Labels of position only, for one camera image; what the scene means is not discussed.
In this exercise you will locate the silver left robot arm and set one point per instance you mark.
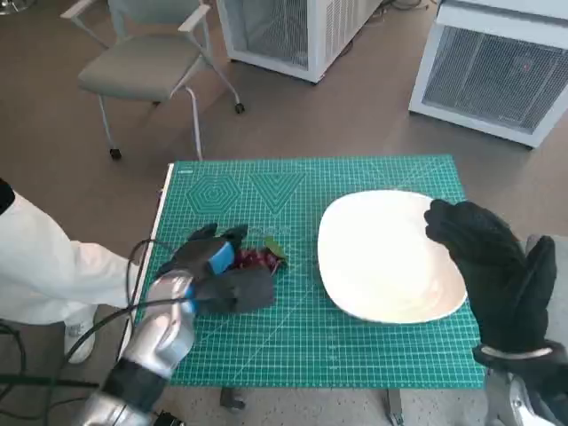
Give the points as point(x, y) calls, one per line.
point(160, 328)

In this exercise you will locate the person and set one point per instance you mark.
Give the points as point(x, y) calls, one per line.
point(44, 266)

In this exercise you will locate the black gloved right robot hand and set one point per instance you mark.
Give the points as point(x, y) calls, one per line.
point(497, 266)

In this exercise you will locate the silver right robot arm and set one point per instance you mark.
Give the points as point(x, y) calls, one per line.
point(515, 390)

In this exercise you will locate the white plate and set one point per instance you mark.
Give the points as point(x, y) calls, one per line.
point(377, 257)

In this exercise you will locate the green cutting mat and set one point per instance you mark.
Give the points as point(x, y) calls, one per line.
point(288, 337)

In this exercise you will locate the grey chair with white frame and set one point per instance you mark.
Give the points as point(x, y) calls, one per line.
point(142, 66)

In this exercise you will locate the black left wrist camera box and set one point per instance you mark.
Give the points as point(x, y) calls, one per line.
point(239, 290)

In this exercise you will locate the red toy grapes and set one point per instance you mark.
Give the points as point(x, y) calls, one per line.
point(255, 259)

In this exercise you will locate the white mesh cabinet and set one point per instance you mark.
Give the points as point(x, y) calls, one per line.
point(488, 75)
point(319, 31)

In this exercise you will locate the black stand bar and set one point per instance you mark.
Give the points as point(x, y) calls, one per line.
point(49, 380)

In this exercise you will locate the small black box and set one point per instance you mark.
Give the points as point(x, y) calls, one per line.
point(168, 419)

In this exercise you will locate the black left robot hand, blue tape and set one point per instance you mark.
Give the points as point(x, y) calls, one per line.
point(195, 255)

